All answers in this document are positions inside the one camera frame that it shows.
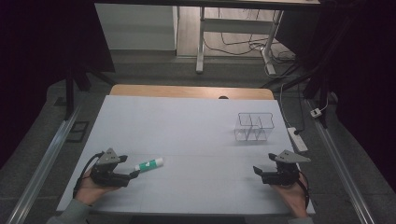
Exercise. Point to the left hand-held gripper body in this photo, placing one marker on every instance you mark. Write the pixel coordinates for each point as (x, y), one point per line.
(106, 174)

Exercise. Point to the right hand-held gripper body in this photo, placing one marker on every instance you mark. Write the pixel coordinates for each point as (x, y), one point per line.
(285, 175)

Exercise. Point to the green and white glue stick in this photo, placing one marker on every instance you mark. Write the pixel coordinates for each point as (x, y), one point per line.
(149, 165)

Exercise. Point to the person's left hand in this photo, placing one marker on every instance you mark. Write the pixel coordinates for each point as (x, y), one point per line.
(90, 190)

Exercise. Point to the person's right hand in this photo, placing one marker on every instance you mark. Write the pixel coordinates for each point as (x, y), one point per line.
(291, 197)

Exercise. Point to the white power strip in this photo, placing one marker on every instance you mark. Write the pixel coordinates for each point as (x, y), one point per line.
(297, 139)

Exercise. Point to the clear acrylic organizer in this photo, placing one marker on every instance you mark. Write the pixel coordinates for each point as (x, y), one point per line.
(254, 127)

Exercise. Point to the small white adapter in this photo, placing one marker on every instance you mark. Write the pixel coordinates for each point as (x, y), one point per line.
(316, 112)

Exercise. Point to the white table mat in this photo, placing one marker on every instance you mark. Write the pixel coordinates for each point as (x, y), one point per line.
(193, 130)

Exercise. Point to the black metal stand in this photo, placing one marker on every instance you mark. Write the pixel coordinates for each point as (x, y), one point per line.
(320, 84)
(70, 93)

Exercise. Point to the white cabinet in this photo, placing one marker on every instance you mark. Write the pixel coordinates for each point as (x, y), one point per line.
(135, 26)

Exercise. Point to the black floor socket frame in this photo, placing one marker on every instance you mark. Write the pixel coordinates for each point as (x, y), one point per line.
(77, 131)

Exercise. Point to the aluminium rail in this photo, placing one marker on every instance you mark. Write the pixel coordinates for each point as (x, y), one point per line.
(43, 168)
(342, 168)

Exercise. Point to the white desk frame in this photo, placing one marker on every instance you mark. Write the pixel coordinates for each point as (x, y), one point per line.
(236, 26)

